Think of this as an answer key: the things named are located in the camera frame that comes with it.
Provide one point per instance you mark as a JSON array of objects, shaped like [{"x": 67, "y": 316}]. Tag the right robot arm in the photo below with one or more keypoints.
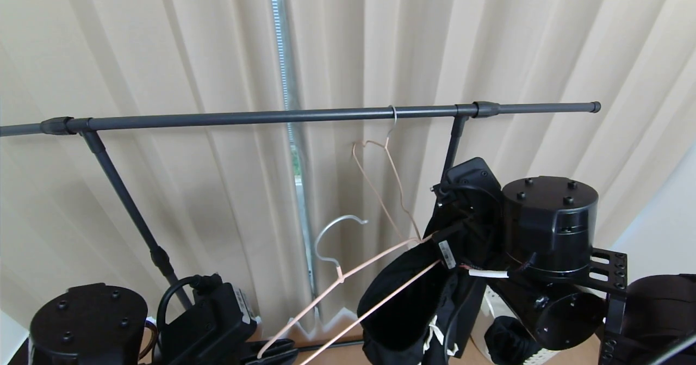
[{"x": 549, "y": 218}]

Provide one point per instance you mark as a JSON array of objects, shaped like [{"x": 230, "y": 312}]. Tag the black clothes rack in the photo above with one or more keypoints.
[{"x": 217, "y": 118}]

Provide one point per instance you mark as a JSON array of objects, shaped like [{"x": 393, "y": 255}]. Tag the black garment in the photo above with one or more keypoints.
[
  {"x": 402, "y": 305},
  {"x": 508, "y": 343}
]

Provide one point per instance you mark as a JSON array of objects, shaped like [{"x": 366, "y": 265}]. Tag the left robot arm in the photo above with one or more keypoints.
[{"x": 87, "y": 321}]

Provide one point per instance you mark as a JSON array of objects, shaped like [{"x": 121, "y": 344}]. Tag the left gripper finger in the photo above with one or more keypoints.
[{"x": 272, "y": 351}]

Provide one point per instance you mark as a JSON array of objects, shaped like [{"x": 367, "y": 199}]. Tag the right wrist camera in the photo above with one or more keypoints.
[{"x": 470, "y": 180}]

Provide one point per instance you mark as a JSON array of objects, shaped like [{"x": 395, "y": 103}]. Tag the beige curtain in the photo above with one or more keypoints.
[{"x": 136, "y": 38}]

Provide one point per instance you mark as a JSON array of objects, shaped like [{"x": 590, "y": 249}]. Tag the white laundry basket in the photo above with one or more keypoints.
[{"x": 493, "y": 308}]

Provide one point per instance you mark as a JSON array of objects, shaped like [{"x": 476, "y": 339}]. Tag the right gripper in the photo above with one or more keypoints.
[{"x": 473, "y": 242}]

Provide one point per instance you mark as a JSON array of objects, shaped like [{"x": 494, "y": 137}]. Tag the pink clothes hanger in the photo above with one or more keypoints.
[
  {"x": 341, "y": 274},
  {"x": 392, "y": 116}
]

